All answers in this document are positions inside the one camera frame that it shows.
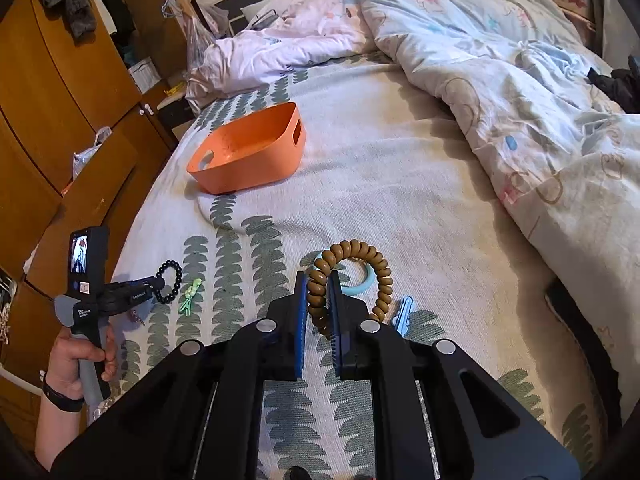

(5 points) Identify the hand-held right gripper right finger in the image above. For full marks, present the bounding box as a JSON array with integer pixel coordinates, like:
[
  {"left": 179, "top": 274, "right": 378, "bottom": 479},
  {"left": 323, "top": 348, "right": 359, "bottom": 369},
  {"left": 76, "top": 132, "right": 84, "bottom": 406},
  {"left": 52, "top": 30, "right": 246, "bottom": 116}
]
[{"left": 331, "top": 271, "right": 583, "bottom": 480}]

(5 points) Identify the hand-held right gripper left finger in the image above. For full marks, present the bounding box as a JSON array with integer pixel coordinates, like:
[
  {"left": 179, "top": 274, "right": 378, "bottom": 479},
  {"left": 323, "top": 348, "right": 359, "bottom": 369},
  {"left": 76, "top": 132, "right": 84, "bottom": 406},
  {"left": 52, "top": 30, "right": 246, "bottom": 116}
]
[{"left": 50, "top": 271, "right": 308, "bottom": 480}]

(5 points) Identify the black bead bracelet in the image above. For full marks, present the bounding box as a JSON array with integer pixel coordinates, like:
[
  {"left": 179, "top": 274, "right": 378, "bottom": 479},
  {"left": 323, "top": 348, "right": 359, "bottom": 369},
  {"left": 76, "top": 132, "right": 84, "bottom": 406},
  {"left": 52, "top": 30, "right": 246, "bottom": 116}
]
[{"left": 155, "top": 258, "right": 182, "bottom": 305}]

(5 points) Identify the brown spiral hair tie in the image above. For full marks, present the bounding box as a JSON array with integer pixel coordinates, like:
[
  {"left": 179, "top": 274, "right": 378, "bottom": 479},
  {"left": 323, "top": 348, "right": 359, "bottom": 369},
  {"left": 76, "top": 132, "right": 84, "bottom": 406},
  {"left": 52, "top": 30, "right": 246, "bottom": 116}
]
[{"left": 305, "top": 239, "right": 392, "bottom": 340}]

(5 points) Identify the orange plastic basket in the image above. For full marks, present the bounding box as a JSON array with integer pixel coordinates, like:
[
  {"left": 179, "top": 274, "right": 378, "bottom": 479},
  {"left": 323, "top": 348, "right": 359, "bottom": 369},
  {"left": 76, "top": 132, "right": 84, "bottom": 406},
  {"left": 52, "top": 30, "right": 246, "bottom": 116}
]
[{"left": 186, "top": 101, "right": 307, "bottom": 195}]

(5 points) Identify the person's left forearm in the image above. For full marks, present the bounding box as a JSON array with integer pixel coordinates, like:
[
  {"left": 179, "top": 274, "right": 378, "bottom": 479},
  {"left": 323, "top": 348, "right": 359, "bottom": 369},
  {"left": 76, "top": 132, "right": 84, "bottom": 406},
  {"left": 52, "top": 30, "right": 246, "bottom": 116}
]
[{"left": 34, "top": 394, "right": 92, "bottom": 472}]

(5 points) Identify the person's left hand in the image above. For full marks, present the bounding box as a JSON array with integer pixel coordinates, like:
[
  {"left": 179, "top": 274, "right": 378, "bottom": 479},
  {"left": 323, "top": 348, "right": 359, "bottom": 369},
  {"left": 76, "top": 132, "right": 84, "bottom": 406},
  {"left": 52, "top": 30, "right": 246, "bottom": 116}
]
[{"left": 47, "top": 332, "right": 119, "bottom": 401}]

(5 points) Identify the green hair clip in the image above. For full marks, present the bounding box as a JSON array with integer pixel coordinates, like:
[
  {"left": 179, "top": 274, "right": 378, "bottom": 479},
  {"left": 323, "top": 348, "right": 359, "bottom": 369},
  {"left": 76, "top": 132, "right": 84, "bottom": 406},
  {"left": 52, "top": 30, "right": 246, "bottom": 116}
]
[{"left": 177, "top": 279, "right": 206, "bottom": 317}]

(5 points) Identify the large wooden drawer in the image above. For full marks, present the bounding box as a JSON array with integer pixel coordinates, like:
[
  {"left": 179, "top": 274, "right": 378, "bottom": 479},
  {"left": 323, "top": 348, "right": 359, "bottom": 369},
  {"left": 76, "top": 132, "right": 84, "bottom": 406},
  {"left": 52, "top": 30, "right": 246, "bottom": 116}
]
[{"left": 22, "top": 170, "right": 136, "bottom": 292}]

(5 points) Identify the blue hair clip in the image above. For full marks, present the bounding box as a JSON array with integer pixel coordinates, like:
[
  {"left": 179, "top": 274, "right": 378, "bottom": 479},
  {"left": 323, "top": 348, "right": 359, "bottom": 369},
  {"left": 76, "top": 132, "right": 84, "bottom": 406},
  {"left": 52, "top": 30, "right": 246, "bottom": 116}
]
[{"left": 392, "top": 296, "right": 417, "bottom": 336}]

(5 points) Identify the black wristband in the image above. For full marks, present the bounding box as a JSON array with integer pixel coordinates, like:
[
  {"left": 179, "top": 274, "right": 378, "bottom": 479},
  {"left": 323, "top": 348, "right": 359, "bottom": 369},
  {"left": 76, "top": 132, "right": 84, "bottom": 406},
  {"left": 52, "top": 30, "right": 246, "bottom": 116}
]
[{"left": 40, "top": 377, "right": 86, "bottom": 414}]

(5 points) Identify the wooden drawer with bag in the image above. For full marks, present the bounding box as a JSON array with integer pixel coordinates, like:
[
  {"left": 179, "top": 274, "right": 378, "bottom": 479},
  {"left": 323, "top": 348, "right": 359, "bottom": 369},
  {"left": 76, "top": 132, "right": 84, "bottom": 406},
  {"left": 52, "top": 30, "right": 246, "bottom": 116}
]
[{"left": 60, "top": 127, "right": 146, "bottom": 213}]

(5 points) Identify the white plastic bag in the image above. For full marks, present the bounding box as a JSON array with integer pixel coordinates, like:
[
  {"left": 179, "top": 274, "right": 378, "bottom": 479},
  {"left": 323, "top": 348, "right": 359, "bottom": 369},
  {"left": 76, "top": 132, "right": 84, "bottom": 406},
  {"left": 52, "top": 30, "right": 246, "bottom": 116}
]
[{"left": 72, "top": 126, "right": 114, "bottom": 181}]

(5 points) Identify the leaf-patterned bedspread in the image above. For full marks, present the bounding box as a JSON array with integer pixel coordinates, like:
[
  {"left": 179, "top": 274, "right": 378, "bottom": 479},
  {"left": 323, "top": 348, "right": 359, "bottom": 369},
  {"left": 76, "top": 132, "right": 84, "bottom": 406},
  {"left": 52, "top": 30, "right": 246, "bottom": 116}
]
[{"left": 107, "top": 55, "right": 626, "bottom": 480}]

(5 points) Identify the nightstand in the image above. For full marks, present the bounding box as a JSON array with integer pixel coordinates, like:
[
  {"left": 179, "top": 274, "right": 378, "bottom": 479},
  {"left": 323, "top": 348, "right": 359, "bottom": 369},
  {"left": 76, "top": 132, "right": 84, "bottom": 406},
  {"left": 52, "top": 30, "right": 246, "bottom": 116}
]
[{"left": 154, "top": 82, "right": 194, "bottom": 141}]

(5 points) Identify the white paper sheet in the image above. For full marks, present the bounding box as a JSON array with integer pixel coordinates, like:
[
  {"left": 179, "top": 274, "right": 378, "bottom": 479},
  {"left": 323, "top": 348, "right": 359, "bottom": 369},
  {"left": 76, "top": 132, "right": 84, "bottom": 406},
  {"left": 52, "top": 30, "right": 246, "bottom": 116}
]
[{"left": 127, "top": 57, "right": 161, "bottom": 94}]

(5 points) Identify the wooden wardrobe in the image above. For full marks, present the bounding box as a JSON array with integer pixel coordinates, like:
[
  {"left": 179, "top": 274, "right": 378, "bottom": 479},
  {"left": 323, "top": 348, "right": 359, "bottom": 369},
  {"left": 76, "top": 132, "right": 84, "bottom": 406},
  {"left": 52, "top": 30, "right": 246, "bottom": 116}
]
[{"left": 0, "top": 0, "right": 201, "bottom": 441}]

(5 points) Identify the hanging clear plastic bag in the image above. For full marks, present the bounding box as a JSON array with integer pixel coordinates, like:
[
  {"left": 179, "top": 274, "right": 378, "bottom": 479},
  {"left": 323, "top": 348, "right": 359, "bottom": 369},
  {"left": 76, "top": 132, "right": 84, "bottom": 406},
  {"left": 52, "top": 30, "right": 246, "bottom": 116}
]
[{"left": 184, "top": 2, "right": 231, "bottom": 79}]

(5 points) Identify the white pillow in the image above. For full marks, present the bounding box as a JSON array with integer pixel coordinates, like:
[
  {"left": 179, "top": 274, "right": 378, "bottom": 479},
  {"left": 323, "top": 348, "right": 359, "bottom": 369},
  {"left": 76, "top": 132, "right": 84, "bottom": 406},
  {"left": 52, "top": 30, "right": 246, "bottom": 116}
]
[
  {"left": 184, "top": 0, "right": 382, "bottom": 114},
  {"left": 239, "top": 0, "right": 302, "bottom": 26}
]

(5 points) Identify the dark hanging garment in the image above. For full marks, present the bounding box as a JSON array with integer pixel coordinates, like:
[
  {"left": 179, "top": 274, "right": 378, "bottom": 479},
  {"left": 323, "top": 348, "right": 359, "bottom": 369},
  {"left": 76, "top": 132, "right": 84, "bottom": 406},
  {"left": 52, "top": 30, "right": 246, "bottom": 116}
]
[{"left": 89, "top": 0, "right": 136, "bottom": 56}]

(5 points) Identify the light blue printed duvet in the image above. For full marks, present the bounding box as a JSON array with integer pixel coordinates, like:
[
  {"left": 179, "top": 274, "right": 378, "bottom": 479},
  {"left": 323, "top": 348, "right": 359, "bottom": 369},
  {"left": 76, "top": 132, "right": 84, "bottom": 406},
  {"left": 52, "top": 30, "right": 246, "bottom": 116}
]
[{"left": 344, "top": 0, "right": 640, "bottom": 282}]

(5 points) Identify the dark clothing pile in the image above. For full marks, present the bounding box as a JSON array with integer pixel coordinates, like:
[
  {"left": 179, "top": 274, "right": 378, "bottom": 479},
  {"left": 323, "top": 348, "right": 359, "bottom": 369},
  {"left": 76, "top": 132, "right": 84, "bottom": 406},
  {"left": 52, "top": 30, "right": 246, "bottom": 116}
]
[{"left": 587, "top": 57, "right": 640, "bottom": 114}]

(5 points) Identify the light blue ring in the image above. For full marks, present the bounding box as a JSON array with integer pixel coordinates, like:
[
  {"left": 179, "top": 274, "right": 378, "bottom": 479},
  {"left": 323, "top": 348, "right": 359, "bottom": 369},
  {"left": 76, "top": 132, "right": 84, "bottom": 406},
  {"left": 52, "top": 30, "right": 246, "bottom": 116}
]
[{"left": 312, "top": 254, "right": 377, "bottom": 297}]

